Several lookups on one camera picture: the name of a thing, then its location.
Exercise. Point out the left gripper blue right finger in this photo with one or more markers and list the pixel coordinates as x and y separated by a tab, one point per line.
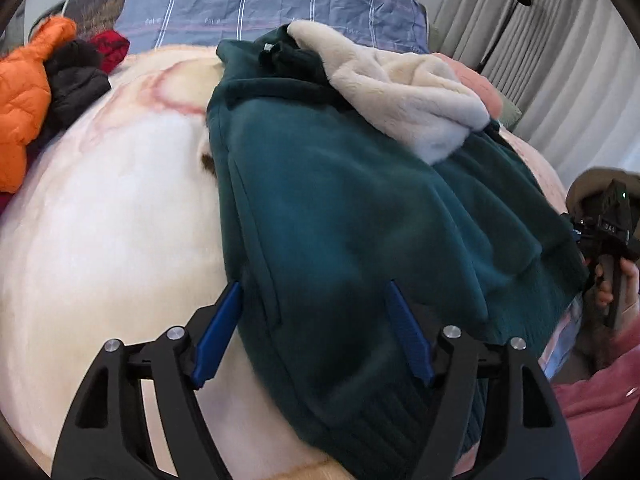
416	347

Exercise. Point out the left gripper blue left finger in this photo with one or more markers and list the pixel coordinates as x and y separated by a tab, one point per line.
211	330

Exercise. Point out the dark green fleece sweater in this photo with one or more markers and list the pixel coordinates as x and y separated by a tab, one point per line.
321	210

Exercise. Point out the cream fluffy fleece garment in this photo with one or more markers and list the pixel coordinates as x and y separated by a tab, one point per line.
415	99

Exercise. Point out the person's right hand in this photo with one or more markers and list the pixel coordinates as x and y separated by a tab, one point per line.
619	294

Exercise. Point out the pink lettered fleece blanket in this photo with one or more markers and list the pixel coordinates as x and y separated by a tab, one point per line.
106	254

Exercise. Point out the green pillow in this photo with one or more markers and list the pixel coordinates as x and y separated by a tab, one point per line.
510	114

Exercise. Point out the grey window curtain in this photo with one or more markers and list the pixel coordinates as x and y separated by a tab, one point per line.
570	66

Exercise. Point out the pink quilted pillow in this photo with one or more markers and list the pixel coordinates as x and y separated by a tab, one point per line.
487	93

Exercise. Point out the black floor lamp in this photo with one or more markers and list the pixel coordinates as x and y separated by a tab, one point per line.
514	4

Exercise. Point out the black garment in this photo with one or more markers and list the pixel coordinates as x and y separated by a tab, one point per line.
76	82

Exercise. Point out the orange puffer jacket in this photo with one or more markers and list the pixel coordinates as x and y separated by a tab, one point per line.
26	95

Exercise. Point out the red knitted garment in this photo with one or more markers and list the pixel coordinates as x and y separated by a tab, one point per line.
112	46

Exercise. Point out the blue plaid quilt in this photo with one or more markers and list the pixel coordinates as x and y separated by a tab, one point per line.
395	25

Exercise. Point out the dark patterned pillow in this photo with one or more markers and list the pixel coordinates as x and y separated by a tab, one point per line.
90	16

